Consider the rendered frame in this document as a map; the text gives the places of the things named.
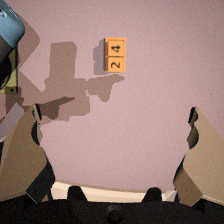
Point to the orange cube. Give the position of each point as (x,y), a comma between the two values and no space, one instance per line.
(115,47)
(115,64)

